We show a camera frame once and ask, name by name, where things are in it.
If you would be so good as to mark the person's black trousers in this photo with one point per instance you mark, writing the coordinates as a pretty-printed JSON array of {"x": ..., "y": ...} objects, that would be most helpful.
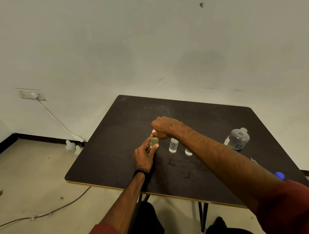
[{"x": 144, "y": 219}]

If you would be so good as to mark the person's right forearm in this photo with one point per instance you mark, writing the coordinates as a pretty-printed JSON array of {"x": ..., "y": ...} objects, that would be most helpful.
[{"x": 224, "y": 164}]

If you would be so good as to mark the person's right red sleeve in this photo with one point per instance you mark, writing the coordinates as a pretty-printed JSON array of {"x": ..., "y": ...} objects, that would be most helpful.
[{"x": 287, "y": 209}]

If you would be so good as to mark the large clear bottle blue label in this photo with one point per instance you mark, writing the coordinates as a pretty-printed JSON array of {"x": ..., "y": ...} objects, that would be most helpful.
[{"x": 237, "y": 139}]

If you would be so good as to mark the person's left red sleeve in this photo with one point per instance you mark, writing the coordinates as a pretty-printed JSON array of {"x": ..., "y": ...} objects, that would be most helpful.
[{"x": 102, "y": 229}]

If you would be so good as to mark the blue bottle cap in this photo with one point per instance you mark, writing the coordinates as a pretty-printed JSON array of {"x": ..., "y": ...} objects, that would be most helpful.
[{"x": 279, "y": 175}]

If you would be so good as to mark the small clear bottle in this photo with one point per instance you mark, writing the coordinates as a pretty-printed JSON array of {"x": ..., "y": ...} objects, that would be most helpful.
[
  {"x": 173, "y": 145},
  {"x": 188, "y": 152}
]

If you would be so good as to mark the person's left hand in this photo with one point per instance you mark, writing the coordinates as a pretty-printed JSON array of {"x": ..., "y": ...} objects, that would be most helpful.
[{"x": 142, "y": 159}]

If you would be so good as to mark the pink spray cap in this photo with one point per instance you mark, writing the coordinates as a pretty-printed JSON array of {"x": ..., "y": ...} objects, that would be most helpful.
[{"x": 253, "y": 160}]

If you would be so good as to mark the black table leg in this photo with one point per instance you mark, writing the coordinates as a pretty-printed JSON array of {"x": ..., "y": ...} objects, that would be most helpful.
[
  {"x": 143, "y": 197},
  {"x": 203, "y": 217}
]

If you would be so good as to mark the small yellow bottle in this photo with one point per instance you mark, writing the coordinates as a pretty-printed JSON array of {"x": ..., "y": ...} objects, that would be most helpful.
[{"x": 154, "y": 141}]

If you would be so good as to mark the person's red sleeve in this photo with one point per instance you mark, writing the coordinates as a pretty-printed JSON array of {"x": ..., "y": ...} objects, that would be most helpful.
[
  {"x": 287, "y": 209},
  {"x": 102, "y": 229}
]

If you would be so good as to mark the person's right hand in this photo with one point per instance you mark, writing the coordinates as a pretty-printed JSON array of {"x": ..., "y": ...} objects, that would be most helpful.
[{"x": 165, "y": 126}]

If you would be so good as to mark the black wristband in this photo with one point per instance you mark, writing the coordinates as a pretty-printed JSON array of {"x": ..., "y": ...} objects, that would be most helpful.
[{"x": 140, "y": 171}]

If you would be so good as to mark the white wall socket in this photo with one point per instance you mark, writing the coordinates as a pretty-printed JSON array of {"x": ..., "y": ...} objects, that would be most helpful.
[{"x": 25, "y": 94}]

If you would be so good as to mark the person's left forearm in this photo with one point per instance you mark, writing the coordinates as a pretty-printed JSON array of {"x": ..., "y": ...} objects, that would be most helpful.
[{"x": 125, "y": 205}]

